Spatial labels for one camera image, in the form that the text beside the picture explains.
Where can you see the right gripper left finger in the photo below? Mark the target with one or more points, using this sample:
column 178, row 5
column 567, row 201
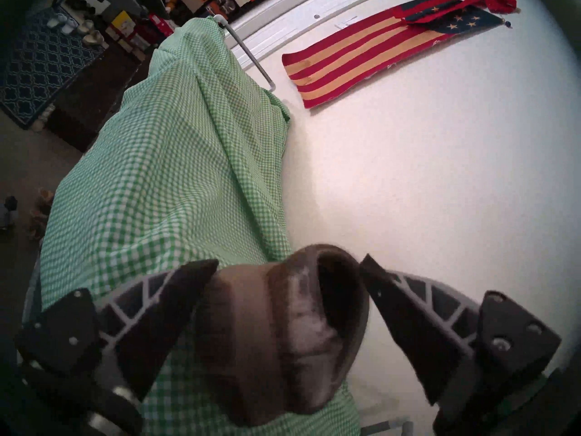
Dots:
column 150, row 321

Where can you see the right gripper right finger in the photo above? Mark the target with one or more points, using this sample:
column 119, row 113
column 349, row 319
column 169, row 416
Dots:
column 417, row 330

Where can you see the brown suede clog shoe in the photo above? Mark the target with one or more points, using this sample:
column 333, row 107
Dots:
column 281, row 330

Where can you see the green white checked cloth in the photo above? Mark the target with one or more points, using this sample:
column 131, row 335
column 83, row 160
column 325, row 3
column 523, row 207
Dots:
column 181, row 167

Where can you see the dark brown bench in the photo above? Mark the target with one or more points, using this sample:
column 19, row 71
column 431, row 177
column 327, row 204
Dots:
column 91, row 99

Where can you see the blue patterned rug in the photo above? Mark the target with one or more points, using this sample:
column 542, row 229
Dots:
column 36, row 67

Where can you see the red tan striped flag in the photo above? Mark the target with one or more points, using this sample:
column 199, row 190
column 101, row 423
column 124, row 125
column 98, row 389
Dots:
column 354, row 53

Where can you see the red box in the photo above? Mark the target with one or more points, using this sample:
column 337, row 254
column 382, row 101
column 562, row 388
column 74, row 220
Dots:
column 160, row 25

